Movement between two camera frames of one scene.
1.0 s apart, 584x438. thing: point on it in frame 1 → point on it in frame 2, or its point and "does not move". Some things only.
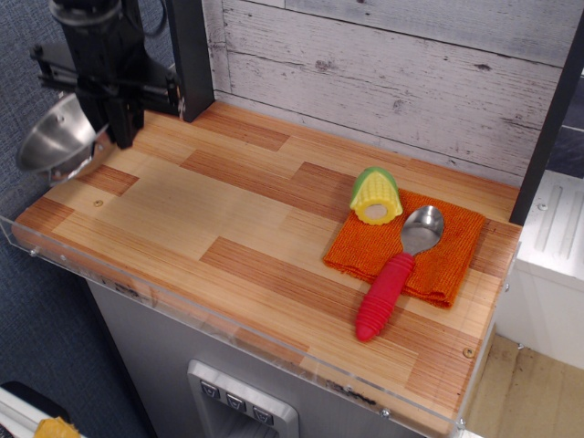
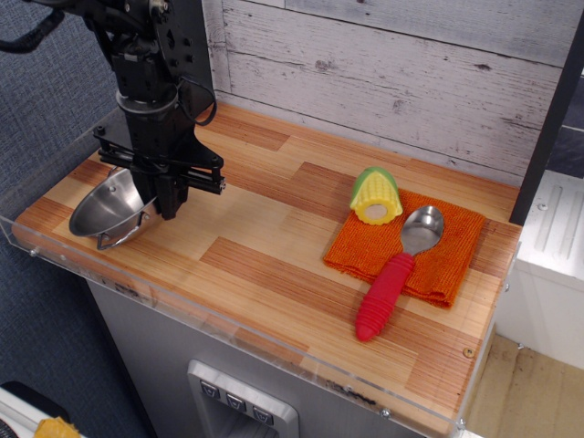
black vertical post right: x=542 y=151 does not move
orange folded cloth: x=362 y=249 does not move
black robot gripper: x=108 y=57 → x=161 y=148
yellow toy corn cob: x=375 y=198 does not move
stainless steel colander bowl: x=63 y=142 → x=115 y=213
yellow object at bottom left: x=56 y=427 does not move
